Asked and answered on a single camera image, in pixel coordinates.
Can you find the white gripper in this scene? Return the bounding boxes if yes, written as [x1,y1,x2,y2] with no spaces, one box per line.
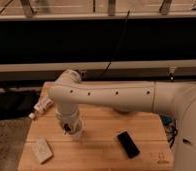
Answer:
[56,110,83,140]

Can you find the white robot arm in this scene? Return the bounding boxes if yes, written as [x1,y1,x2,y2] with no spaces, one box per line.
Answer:
[48,70,196,171]

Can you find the white plastic bottle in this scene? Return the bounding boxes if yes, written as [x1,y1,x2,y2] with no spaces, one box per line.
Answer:
[28,97,54,120]

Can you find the black rectangular phone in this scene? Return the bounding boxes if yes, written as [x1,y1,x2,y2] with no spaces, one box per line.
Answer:
[117,131,140,159]

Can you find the metal frame rail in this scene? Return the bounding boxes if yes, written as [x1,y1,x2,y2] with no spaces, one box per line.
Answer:
[0,59,196,81]

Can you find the blue black cable bundle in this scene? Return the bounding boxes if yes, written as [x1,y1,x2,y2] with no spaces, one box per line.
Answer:
[160,114,179,150]

